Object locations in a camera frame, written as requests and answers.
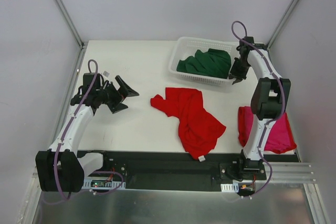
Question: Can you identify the white plastic basket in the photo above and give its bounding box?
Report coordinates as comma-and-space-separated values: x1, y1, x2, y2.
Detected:
168, 37, 239, 87

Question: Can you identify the red t shirt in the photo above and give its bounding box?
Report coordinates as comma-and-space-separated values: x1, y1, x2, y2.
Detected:
237, 106, 297, 154
150, 87, 226, 161

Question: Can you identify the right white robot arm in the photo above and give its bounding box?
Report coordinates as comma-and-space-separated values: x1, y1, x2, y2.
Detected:
225, 36, 291, 181

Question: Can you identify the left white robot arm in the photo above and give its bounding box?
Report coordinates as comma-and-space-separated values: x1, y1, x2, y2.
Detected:
35, 72, 139, 193

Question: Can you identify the green t shirt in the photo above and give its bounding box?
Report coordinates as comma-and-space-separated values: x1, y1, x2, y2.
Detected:
176, 48, 232, 79

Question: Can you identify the folded red t shirt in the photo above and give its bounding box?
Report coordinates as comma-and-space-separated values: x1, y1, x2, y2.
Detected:
237, 106, 297, 154

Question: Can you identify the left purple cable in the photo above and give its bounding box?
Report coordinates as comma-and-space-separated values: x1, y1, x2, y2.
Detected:
41, 60, 124, 205

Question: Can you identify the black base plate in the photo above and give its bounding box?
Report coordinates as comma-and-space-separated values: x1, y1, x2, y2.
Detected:
80, 151, 267, 190

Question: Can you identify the left white cable duct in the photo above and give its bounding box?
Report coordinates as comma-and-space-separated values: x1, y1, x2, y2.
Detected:
82, 179, 126, 190

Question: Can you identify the white cable duct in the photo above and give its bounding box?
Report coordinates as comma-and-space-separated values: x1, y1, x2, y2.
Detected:
220, 183, 239, 193
82, 179, 126, 190

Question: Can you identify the right white cable duct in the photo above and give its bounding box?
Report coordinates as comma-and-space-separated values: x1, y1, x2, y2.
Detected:
220, 183, 239, 193

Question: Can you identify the aluminium rail frame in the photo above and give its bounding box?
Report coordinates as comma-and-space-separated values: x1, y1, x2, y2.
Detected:
34, 40, 328, 223

